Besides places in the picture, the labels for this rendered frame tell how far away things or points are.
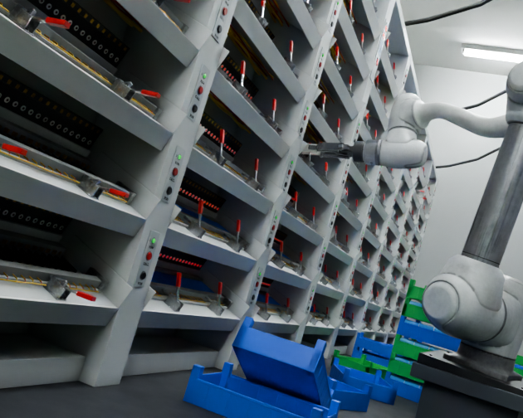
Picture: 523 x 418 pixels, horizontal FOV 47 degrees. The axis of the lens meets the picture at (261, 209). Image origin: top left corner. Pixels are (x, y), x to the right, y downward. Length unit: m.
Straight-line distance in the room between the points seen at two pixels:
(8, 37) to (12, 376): 0.57
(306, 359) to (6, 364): 0.62
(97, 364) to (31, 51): 0.64
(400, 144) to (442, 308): 0.71
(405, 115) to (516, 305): 0.76
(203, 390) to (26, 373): 0.39
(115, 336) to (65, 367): 0.12
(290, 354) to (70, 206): 0.59
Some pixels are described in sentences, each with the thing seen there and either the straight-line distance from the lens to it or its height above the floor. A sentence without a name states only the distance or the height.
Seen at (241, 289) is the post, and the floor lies 0.25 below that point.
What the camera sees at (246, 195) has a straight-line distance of 1.73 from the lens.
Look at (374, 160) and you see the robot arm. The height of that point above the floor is 0.80.
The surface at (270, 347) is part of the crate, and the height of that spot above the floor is 0.16.
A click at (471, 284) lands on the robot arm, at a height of 0.43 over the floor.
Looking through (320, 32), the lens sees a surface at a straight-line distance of 2.09.
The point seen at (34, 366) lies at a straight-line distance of 1.21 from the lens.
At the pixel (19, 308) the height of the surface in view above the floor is 0.15.
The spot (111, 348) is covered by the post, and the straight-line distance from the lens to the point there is 1.32.
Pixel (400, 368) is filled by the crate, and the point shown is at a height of 0.11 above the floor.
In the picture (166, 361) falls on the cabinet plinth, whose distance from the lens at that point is 1.64.
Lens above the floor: 0.30
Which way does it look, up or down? 6 degrees up
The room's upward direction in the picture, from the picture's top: 16 degrees clockwise
